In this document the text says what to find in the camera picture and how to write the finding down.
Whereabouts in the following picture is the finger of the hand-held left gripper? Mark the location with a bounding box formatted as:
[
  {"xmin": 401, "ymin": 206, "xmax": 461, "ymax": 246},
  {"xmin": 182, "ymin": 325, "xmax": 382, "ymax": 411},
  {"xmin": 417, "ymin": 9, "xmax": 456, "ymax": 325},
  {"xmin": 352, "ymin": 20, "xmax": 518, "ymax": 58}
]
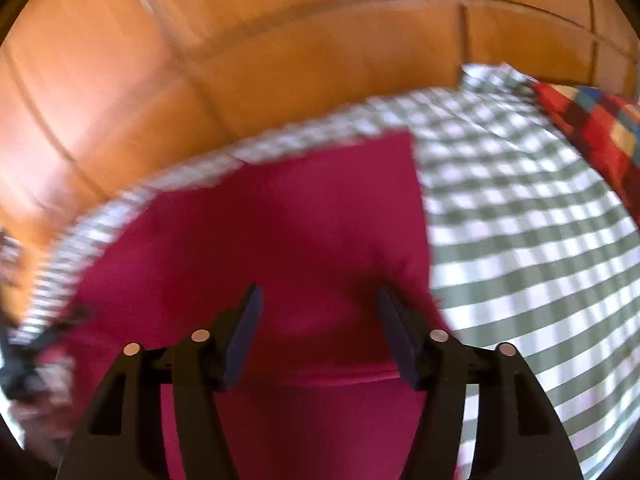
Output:
[{"xmin": 30, "ymin": 304, "xmax": 97, "ymax": 350}]

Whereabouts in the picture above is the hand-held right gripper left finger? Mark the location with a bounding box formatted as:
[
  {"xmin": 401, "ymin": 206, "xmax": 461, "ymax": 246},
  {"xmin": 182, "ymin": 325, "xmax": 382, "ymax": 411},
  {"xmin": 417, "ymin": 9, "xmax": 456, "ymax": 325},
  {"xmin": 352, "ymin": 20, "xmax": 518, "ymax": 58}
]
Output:
[{"xmin": 56, "ymin": 284, "xmax": 264, "ymax": 480}]

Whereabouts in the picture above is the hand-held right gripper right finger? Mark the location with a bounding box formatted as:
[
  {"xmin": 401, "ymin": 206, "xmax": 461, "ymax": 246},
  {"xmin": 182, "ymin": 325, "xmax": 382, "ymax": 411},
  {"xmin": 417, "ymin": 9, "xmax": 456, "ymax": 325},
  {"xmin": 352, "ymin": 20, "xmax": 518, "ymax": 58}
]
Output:
[{"xmin": 377, "ymin": 285, "xmax": 584, "ymax": 480}]

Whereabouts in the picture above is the red cloth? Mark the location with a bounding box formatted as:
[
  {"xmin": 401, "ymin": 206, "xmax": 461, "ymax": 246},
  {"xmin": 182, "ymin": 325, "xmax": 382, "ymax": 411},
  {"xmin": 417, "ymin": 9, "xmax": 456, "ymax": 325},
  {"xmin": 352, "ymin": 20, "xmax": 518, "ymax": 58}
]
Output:
[{"xmin": 37, "ymin": 130, "xmax": 466, "ymax": 480}]

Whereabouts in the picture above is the green white checked bed sheet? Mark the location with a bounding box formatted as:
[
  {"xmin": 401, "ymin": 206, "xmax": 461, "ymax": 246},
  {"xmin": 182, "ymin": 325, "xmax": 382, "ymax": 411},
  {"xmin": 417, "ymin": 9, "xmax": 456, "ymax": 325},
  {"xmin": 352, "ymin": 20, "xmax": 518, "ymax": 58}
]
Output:
[{"xmin": 10, "ymin": 62, "xmax": 640, "ymax": 480}]

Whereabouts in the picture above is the wooden wardrobe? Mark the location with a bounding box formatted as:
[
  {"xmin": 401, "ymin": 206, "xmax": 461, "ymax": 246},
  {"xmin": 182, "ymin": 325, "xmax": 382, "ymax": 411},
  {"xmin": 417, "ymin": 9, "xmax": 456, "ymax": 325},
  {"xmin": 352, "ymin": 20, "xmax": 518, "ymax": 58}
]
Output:
[{"xmin": 0, "ymin": 0, "xmax": 640, "ymax": 321}]

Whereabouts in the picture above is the colourful plaid pillow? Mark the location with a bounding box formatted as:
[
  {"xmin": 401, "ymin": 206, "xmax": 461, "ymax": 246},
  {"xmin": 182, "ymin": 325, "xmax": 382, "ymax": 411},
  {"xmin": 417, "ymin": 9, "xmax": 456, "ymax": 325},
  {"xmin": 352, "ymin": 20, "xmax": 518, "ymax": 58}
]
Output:
[{"xmin": 530, "ymin": 80, "xmax": 640, "ymax": 221}]

